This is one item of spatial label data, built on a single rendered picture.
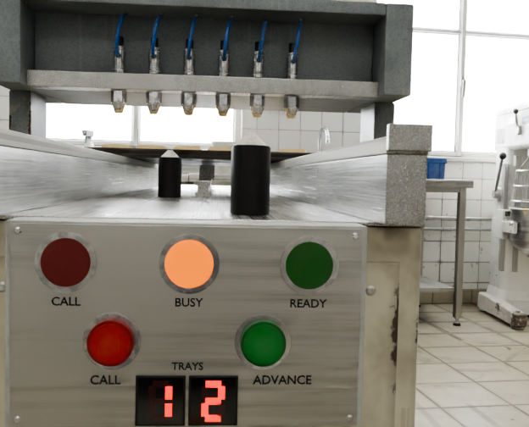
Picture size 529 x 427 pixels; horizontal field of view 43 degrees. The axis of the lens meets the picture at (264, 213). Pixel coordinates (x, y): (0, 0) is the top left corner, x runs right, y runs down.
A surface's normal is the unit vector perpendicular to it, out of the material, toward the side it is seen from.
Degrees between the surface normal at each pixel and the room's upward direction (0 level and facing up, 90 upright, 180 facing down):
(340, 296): 90
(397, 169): 90
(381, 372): 90
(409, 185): 90
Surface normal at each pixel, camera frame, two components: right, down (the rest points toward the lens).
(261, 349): 0.07, 0.05
